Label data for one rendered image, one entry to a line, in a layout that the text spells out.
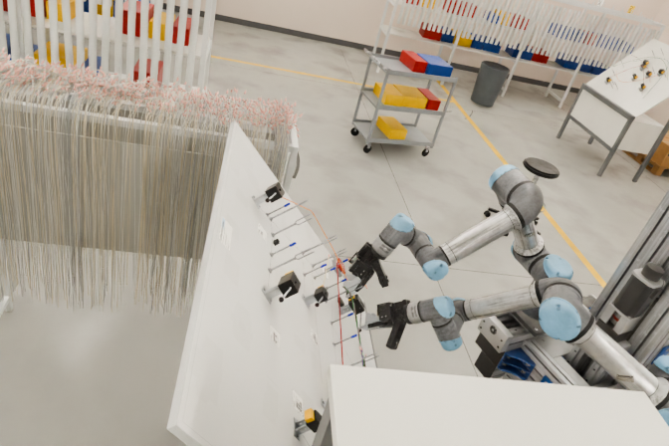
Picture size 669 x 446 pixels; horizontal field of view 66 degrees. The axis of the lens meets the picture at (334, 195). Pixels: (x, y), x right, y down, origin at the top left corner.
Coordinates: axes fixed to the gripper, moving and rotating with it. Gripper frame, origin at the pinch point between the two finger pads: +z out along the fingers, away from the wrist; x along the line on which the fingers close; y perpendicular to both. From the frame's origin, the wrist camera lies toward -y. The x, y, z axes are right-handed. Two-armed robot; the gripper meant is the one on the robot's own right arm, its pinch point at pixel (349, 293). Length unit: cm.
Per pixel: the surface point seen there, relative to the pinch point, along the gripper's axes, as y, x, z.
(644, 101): -303, -492, -211
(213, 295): 47, 68, -14
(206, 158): 71, -41, 4
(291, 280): 31, 48, -17
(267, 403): 25, 76, -4
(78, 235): 98, -40, 69
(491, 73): -174, -657, -134
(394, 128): -57, -401, -8
